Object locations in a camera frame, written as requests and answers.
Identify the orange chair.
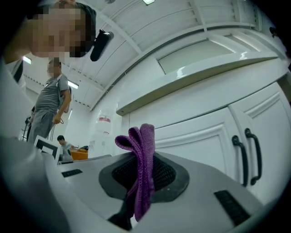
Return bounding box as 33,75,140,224
70,147,90,161

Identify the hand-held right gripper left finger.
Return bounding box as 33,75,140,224
45,152,137,231

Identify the purple cloth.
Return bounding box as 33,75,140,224
114,123,156,223

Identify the white vanity cabinet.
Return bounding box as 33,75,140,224
115,29,291,205

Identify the clear water dispenser bottle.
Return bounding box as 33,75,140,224
97,109,113,135

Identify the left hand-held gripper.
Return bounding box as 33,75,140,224
33,134,74,165

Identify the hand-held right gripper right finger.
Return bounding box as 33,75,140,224
136,152,267,233

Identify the person's head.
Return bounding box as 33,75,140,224
4,0,97,66

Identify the black head camera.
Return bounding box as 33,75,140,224
90,29,115,62

